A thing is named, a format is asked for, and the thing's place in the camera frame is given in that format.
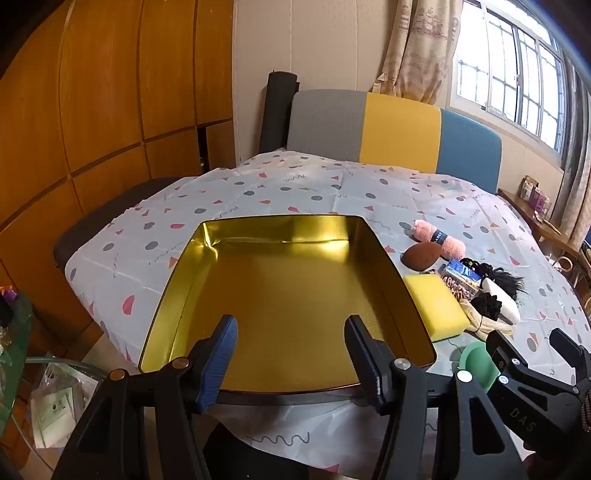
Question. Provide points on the small round basket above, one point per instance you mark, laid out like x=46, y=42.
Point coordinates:
x=564, y=264

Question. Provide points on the yellow sponge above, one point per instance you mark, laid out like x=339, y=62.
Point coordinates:
x=434, y=304

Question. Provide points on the purple package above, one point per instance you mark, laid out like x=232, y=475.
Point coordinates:
x=540, y=201

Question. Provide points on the white patterned tablecloth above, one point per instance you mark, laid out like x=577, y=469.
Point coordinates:
x=231, y=184

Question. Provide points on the black scrunchie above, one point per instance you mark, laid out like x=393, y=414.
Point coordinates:
x=485, y=307

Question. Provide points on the grey yellow blue sofa backrest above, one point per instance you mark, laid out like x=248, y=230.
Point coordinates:
x=397, y=129

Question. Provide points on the brown teardrop makeup sponge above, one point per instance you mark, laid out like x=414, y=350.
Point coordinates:
x=418, y=256

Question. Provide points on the green silicone squeeze bottle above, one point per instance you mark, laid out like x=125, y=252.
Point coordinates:
x=475, y=362

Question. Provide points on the beige printed curtain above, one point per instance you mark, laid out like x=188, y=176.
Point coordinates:
x=420, y=46

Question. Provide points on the black hair wig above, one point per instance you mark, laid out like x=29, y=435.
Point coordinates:
x=505, y=276

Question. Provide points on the beige gauze cloth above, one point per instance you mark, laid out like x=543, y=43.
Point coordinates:
x=485, y=326

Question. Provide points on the wooden wardrobe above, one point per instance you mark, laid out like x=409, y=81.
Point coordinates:
x=92, y=115

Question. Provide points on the gold metal tin tray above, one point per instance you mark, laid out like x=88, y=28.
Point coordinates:
x=286, y=295

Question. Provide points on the pink dishcloth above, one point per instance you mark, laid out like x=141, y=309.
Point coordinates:
x=451, y=247

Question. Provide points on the white paper bags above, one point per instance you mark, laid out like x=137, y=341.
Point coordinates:
x=55, y=410

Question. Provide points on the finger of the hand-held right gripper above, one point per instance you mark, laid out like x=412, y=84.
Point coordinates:
x=505, y=353
x=572, y=353

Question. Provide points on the black rolled mat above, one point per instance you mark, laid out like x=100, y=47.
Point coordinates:
x=277, y=110

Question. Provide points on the grey side curtain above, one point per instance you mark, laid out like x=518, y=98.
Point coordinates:
x=577, y=161

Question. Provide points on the glass table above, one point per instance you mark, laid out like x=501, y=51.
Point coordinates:
x=18, y=341

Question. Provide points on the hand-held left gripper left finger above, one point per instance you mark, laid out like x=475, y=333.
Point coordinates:
x=220, y=364

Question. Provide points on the barred window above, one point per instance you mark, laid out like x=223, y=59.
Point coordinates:
x=508, y=69

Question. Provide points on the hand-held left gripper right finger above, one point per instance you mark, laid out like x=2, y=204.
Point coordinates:
x=367, y=364

